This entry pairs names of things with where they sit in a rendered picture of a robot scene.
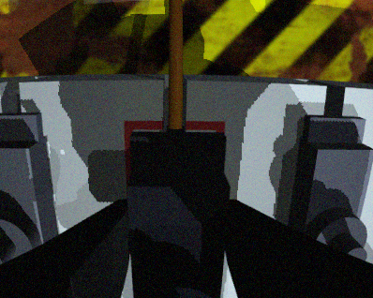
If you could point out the light grey flat plate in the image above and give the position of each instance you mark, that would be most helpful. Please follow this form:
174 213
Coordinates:
299 150

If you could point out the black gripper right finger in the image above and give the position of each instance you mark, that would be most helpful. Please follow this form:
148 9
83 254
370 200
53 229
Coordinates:
268 259

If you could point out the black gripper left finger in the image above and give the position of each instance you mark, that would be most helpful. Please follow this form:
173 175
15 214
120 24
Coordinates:
87 261

